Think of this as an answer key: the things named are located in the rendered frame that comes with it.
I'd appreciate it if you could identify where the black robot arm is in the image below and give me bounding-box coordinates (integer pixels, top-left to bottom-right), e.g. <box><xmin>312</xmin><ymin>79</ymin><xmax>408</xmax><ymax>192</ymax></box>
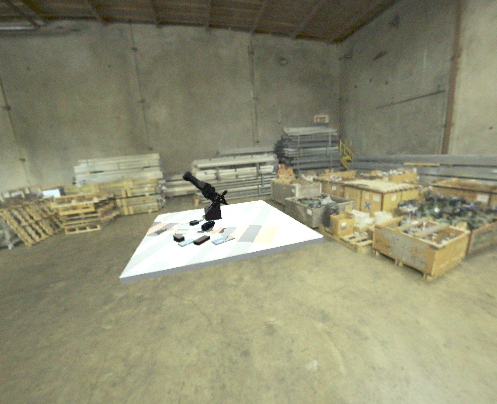
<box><xmin>183</xmin><ymin>171</ymin><xmax>221</xmax><ymax>203</ymax></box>

